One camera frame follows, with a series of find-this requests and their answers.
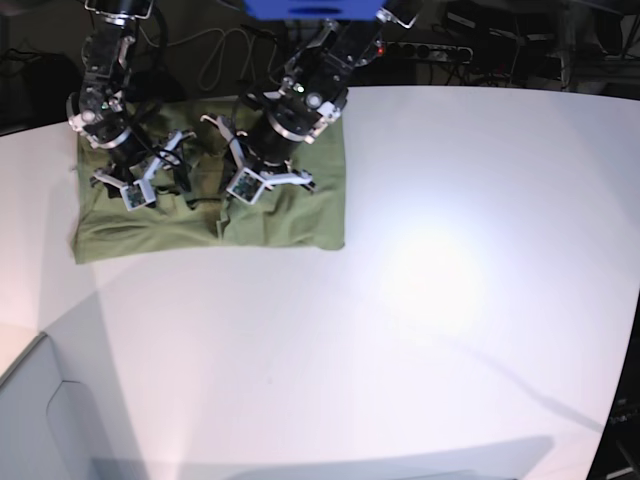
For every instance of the blue plastic box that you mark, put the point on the blue plastic box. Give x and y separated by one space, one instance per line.
313 9

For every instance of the green T-shirt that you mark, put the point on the green T-shirt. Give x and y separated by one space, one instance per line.
287 216

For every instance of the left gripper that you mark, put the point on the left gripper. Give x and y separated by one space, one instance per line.
266 148

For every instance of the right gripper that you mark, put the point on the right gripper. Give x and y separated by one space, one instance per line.
163 165

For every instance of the black power strip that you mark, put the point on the black power strip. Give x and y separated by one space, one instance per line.
427 52

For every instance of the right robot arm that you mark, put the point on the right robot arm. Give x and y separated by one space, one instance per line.
119 111

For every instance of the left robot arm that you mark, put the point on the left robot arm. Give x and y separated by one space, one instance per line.
315 78

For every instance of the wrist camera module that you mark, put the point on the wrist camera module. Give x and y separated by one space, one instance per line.
138 194
246 186

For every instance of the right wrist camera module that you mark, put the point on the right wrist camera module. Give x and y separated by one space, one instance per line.
138 194

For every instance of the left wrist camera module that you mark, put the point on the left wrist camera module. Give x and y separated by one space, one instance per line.
246 186

